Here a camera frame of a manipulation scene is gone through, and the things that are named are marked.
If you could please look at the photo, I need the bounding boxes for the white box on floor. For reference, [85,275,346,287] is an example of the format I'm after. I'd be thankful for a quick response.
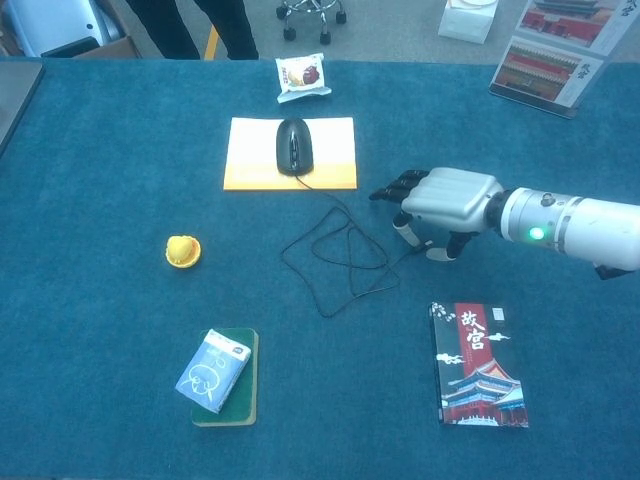
[437,0,499,45]

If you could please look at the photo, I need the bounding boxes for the black mouse cable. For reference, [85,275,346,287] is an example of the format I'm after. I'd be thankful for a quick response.
[279,172,434,319]

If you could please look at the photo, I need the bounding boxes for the black computer mouse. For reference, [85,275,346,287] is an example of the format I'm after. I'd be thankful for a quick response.
[275,117,315,177]

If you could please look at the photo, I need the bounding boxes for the black red palace book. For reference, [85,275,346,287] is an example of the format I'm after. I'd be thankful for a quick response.
[428,301,530,429]

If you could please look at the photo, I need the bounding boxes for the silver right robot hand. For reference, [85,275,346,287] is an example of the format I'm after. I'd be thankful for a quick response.
[368,167,505,262]

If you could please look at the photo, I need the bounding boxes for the yellow mouse pad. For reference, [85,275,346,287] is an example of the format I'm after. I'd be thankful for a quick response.
[222,116,359,192]

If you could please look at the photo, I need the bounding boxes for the white snack packet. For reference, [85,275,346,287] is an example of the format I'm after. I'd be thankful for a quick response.
[274,52,333,105]

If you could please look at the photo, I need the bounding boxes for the blue tissue pack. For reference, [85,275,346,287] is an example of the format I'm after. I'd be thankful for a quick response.
[174,328,252,415]

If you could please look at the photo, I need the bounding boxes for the cardboard box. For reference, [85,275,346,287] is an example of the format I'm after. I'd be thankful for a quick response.
[0,0,144,60]

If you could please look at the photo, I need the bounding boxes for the person in black trousers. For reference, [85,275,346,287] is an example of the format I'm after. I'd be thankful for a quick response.
[124,0,260,61]

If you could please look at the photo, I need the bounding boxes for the white device in box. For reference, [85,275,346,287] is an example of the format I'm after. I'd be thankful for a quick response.
[5,0,116,58]

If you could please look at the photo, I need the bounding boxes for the grey laptop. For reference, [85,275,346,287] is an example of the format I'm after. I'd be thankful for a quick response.
[0,60,45,157]

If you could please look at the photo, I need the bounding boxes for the green notebook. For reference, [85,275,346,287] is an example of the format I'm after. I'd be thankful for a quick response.
[191,327,260,427]

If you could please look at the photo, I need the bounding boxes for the yellow egg tart toy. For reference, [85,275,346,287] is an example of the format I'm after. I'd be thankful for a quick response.
[165,234,203,270]

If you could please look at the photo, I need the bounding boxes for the office chair wheel base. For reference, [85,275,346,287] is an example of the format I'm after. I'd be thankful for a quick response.
[275,0,348,45]

